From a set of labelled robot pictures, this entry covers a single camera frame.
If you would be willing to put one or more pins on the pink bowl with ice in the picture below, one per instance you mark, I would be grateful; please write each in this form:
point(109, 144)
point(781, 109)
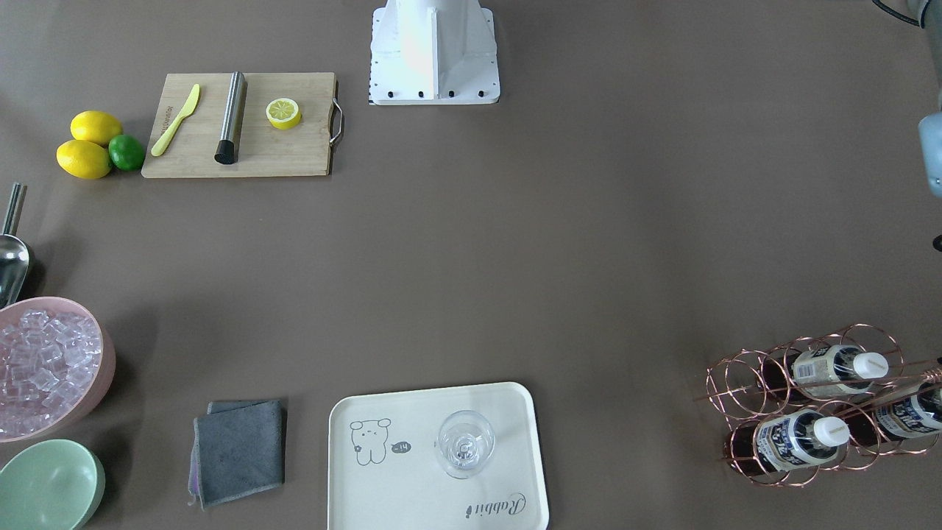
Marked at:
point(57, 364)

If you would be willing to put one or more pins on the half lemon slice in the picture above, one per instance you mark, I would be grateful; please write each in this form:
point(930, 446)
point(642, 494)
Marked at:
point(283, 113)

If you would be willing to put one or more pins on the tea bottle white cap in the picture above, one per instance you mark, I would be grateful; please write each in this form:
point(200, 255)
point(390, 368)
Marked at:
point(784, 443)

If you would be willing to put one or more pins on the mint green bowl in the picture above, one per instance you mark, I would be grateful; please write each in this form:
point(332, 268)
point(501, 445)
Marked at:
point(57, 484)

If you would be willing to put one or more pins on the wooden cutting board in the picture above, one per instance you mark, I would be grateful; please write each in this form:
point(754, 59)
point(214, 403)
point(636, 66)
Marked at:
point(304, 151)

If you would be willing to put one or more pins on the copper wire bottle basket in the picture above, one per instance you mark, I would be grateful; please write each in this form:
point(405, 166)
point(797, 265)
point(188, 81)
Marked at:
point(738, 392)

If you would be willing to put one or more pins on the metal ice scoop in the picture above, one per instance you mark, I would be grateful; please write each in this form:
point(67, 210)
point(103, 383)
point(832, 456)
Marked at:
point(16, 256)

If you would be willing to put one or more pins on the cream serving tray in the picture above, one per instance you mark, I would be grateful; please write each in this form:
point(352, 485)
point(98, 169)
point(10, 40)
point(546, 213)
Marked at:
point(383, 470)

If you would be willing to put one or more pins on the yellow lemon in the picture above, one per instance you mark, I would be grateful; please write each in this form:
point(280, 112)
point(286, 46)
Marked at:
point(84, 159)
point(95, 126)

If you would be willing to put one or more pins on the yellow plastic knife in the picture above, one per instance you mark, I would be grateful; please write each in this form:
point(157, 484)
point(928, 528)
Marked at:
point(188, 109)

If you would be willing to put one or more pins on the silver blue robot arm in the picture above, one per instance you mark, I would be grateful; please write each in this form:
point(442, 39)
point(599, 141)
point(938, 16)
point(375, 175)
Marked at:
point(927, 16)

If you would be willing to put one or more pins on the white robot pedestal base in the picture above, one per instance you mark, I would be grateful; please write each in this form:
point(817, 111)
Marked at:
point(433, 53)

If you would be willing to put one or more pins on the steel muddler black tip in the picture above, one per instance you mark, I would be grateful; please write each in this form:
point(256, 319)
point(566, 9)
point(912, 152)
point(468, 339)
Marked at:
point(227, 148)

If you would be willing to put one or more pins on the grey folded cloth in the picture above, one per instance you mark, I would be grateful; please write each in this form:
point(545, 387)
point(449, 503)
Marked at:
point(238, 450)

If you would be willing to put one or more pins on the green lime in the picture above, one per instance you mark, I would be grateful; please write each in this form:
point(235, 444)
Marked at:
point(126, 153)

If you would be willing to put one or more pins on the clear wine glass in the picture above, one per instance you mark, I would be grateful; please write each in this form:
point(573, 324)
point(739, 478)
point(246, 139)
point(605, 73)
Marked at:
point(465, 443)

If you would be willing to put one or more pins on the tea bottle rear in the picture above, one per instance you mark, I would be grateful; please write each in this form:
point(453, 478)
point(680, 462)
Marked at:
point(916, 415)

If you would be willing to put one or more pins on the tea bottle middle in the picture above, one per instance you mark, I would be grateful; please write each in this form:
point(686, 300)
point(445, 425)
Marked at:
point(830, 372)

